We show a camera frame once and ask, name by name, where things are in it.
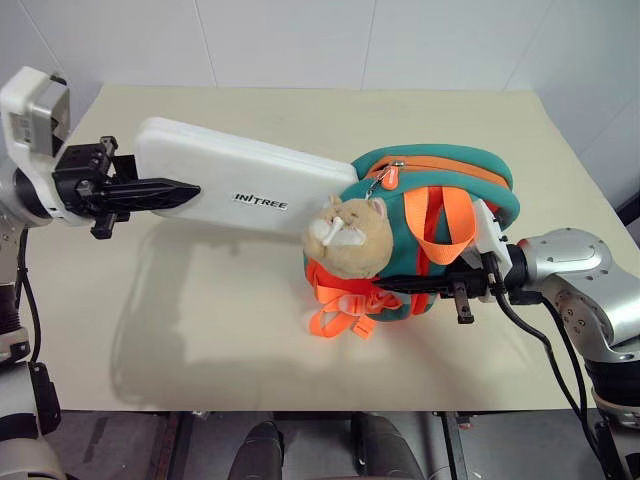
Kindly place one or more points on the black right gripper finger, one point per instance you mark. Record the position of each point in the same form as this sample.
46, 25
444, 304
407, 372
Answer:
420, 283

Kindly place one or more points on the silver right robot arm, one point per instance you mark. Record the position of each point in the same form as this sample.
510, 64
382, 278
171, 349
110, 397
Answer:
575, 255

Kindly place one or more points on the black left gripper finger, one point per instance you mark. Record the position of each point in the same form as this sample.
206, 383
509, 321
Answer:
155, 194
126, 168

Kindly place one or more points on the green and orange backpack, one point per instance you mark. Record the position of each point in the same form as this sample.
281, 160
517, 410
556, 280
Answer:
402, 250

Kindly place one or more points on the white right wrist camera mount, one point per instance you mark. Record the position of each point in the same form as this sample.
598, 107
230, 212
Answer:
487, 230

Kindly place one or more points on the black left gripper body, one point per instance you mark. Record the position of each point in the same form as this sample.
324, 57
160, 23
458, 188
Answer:
75, 172

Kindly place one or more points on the dark metal table frame bar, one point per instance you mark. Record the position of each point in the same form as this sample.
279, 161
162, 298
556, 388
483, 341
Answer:
456, 445
179, 445

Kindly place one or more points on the dark rounded shape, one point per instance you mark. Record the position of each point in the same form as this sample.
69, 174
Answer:
382, 450
260, 452

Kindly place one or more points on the white case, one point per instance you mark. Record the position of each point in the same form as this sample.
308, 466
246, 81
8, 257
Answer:
225, 165

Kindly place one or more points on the orange zipper pull tag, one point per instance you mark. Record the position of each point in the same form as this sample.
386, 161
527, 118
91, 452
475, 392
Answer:
390, 179

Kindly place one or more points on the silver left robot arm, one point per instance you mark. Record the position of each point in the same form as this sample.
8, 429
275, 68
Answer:
7, 227

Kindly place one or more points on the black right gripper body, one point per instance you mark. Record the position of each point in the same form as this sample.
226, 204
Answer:
475, 285

